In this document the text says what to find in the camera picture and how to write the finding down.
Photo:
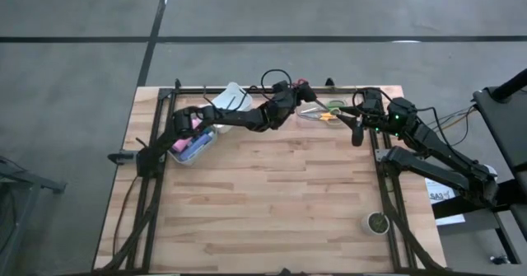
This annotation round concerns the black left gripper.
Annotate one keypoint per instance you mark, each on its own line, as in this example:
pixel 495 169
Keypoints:
pixel 282 107

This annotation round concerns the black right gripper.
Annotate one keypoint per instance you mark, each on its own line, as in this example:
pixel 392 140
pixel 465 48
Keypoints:
pixel 368 115

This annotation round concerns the black pencil tool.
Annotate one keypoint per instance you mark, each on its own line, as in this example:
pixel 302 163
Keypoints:
pixel 209 96

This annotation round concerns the pink paint bottle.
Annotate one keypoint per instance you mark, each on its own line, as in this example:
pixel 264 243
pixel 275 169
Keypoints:
pixel 181 144

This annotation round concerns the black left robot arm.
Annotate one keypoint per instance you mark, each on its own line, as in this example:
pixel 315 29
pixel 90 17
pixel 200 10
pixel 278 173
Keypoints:
pixel 230 119

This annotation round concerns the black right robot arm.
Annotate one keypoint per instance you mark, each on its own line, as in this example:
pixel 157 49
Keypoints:
pixel 436 144

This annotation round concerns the clear plastic bin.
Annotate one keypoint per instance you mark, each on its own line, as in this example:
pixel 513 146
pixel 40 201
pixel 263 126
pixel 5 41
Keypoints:
pixel 304 123

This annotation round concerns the white plastic bin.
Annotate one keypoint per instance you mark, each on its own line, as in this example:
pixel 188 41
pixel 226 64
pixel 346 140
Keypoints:
pixel 234 96

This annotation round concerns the small plant in white pot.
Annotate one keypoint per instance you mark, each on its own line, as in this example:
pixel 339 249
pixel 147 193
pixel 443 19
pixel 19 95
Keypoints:
pixel 376 223

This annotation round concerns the white printed paper sheet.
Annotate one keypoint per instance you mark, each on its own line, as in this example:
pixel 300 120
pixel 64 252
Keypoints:
pixel 438 195

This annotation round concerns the grey plastic bin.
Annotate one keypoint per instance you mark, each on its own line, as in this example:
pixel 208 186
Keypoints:
pixel 181 158

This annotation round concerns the translucent plastic jar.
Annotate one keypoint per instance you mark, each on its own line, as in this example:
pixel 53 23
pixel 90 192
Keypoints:
pixel 492 171

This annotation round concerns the black equipment stand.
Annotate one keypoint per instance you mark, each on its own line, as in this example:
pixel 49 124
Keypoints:
pixel 508 127

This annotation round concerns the black caster wheel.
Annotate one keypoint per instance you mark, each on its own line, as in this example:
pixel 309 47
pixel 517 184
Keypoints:
pixel 499 260

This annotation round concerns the dark grey floor stand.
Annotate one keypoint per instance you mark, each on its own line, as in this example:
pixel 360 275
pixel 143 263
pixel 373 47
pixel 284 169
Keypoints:
pixel 29 182

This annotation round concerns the small frame clamp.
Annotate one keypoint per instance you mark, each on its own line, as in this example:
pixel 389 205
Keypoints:
pixel 178 83
pixel 329 81

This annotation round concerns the black metal table frame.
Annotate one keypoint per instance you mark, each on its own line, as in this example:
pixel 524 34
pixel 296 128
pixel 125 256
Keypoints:
pixel 189 90

